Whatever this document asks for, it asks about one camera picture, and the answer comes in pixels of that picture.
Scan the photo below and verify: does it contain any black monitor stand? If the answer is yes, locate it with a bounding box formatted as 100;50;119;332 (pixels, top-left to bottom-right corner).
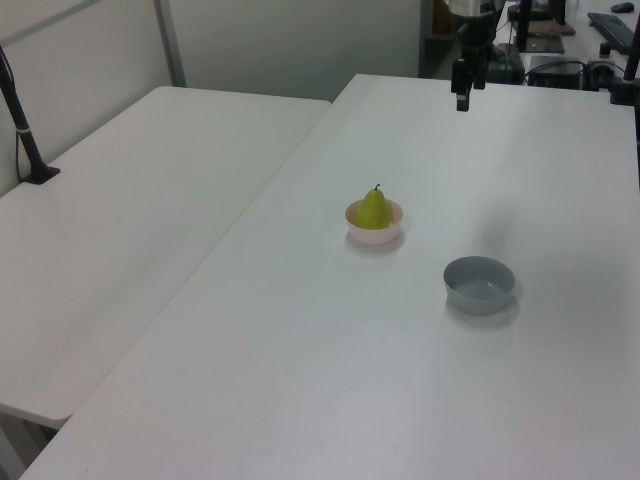
514;0;566;55

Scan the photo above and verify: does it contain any pink bowl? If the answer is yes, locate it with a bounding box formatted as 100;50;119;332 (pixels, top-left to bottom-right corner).
344;198;405;246

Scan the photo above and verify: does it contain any grey partition post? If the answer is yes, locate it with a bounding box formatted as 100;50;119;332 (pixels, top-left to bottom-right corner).
153;0;187;89

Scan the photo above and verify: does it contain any black clamped stand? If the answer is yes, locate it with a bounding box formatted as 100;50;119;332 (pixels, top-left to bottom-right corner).
608;29;640;107

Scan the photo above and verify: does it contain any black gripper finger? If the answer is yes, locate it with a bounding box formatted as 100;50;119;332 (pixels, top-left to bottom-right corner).
472;49;487;91
451;58;474;113

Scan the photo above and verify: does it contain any yellow-green tennis ball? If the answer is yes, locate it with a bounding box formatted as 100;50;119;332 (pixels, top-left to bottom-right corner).
354;182;392;231

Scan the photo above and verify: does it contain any white side table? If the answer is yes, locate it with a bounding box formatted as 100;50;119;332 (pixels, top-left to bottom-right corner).
0;85;333;480

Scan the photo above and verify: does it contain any black keyboard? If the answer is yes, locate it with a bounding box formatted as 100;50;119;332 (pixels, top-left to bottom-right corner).
586;11;637;52

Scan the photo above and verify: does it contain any black box device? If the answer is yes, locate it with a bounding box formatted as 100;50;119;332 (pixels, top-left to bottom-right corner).
524;58;587;90

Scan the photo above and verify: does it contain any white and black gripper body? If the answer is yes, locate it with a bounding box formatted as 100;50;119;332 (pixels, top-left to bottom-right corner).
446;0;503;54

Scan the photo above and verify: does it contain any black camera stand pole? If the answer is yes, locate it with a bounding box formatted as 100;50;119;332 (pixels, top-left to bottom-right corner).
0;44;61;186

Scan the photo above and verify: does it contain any grey bowl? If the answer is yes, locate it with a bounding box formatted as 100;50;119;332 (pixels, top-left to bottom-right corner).
442;255;517;317

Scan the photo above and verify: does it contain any brown wooden board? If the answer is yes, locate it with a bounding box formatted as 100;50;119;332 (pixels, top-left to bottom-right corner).
504;18;577;37

